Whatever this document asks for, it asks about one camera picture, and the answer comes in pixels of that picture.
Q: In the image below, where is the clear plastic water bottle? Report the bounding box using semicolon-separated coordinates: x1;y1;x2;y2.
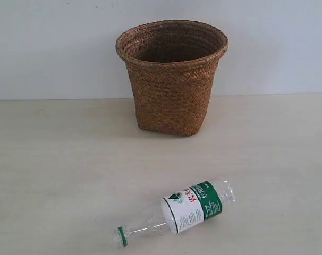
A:
114;178;235;248

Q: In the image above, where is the woven brown straw basket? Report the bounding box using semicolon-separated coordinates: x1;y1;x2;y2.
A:
115;20;228;137

